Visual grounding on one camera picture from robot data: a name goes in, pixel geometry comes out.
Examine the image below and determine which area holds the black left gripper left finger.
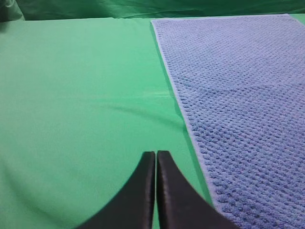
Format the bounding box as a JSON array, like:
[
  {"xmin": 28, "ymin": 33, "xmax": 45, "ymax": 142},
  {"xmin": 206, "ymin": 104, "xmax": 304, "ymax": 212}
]
[{"xmin": 77, "ymin": 151, "xmax": 155, "ymax": 229}]

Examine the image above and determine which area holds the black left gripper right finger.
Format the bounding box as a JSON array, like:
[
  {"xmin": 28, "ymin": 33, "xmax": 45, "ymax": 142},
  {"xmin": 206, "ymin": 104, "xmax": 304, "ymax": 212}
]
[{"xmin": 157, "ymin": 151, "xmax": 238, "ymax": 229}]

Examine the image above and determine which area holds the blue waffle-weave towel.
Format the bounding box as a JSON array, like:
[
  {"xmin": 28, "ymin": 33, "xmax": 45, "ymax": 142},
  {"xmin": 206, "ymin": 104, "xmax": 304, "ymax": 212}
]
[{"xmin": 151, "ymin": 14, "xmax": 305, "ymax": 229}]

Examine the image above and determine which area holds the green backdrop cloth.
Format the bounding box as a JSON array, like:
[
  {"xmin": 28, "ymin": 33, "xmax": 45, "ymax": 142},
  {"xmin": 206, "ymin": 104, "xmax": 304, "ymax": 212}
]
[{"xmin": 0, "ymin": 0, "xmax": 305, "ymax": 22}]

